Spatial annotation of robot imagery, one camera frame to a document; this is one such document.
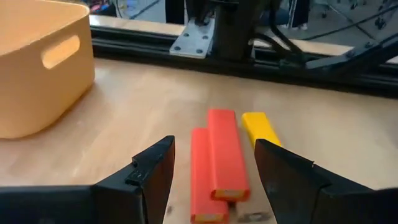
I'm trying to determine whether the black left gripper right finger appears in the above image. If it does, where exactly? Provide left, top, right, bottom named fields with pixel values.
left=254, top=138, right=374, bottom=224

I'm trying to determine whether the silver metal bracket plate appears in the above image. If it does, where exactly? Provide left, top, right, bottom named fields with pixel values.
left=169, top=17, right=216, bottom=60

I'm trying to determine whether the yellow plastic bin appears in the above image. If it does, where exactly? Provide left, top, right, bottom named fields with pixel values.
left=0, top=0, right=96, bottom=139

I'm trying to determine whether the person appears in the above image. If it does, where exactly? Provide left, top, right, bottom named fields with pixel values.
left=287, top=0, right=312, bottom=31

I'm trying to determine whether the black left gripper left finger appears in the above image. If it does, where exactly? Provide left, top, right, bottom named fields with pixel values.
left=92, top=135, right=176, bottom=224

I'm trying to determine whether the yellow rectangular block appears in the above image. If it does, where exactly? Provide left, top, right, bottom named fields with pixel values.
left=241, top=111, right=282, bottom=149

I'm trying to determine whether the red rectangular block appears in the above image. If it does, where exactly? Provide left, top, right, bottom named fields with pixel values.
left=190, top=127, right=230, bottom=224
left=206, top=108, right=251, bottom=203

